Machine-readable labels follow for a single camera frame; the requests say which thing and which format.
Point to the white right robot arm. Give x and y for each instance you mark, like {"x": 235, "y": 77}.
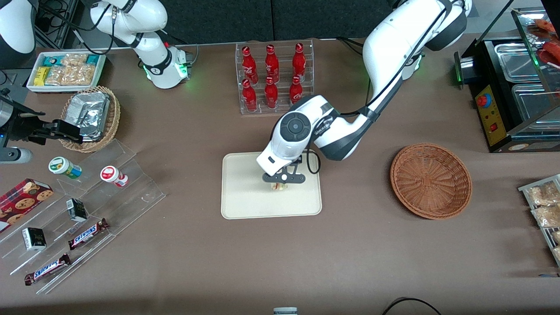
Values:
{"x": 154, "y": 65}

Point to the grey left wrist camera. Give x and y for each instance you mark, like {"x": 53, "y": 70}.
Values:
{"x": 284, "y": 178}

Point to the teal snack packet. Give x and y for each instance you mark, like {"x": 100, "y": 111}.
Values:
{"x": 92, "y": 59}
{"x": 52, "y": 60}

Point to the clear acrylic stepped stand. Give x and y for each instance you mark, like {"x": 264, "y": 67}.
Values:
{"x": 131, "y": 197}

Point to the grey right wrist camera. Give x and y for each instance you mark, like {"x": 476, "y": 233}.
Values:
{"x": 15, "y": 155}

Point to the steel warmer pan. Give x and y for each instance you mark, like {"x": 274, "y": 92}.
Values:
{"x": 533, "y": 103}
{"x": 516, "y": 61}

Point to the small black carton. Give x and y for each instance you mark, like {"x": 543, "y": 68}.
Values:
{"x": 34, "y": 239}
{"x": 77, "y": 210}

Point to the red cola bottle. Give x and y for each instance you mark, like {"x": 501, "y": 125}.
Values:
{"x": 296, "y": 89}
{"x": 271, "y": 96}
{"x": 271, "y": 63}
{"x": 249, "y": 98}
{"x": 248, "y": 63}
{"x": 299, "y": 61}

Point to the red lid white cup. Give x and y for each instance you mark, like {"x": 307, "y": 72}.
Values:
{"x": 111, "y": 175}

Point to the tray of packaged pastries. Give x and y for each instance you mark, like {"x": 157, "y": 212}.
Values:
{"x": 525, "y": 189}

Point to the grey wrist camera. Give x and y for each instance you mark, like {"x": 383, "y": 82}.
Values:
{"x": 15, "y": 155}
{"x": 284, "y": 178}

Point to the black glass food warmer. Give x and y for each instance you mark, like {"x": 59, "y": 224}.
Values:
{"x": 492, "y": 118}

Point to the clear bag of puffed snacks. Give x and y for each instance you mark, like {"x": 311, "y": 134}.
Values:
{"x": 79, "y": 75}
{"x": 74, "y": 59}
{"x": 55, "y": 76}

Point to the clear bag of fried snacks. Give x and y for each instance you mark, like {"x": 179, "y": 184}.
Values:
{"x": 557, "y": 253}
{"x": 547, "y": 216}
{"x": 544, "y": 194}
{"x": 556, "y": 237}

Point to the cream plastic tray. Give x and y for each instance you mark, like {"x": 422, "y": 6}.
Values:
{"x": 245, "y": 197}

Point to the grey capped object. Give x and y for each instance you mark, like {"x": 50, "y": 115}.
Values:
{"x": 285, "y": 311}

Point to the triangular sandwich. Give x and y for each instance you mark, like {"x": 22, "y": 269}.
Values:
{"x": 280, "y": 187}

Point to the yellow snack packet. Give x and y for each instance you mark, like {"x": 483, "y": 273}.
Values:
{"x": 41, "y": 76}

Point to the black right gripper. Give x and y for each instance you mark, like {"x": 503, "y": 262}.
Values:
{"x": 22, "y": 126}

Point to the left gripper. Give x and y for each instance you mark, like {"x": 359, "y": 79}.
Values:
{"x": 299, "y": 159}

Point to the green lid white cup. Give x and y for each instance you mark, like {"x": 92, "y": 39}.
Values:
{"x": 63, "y": 167}

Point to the silver foil package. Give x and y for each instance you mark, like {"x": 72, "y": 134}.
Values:
{"x": 89, "y": 113}

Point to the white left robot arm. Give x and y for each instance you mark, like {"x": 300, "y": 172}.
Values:
{"x": 393, "y": 43}

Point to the red food in warmer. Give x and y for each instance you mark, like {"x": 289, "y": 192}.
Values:
{"x": 549, "y": 54}

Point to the red cookie box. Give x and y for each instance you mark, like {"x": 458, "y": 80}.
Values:
{"x": 22, "y": 203}

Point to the clear acrylic bottle rack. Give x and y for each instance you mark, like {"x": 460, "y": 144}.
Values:
{"x": 240, "y": 109}

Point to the brown round wicker basket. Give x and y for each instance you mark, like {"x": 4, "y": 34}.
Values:
{"x": 431, "y": 181}

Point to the brown Snickers bar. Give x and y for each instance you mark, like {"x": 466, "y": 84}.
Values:
{"x": 87, "y": 234}
{"x": 47, "y": 269}

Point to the light tan wicker basket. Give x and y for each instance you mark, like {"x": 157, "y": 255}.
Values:
{"x": 113, "y": 118}

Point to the white rectangular snack tray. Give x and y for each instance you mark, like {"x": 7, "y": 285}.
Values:
{"x": 33, "y": 85}

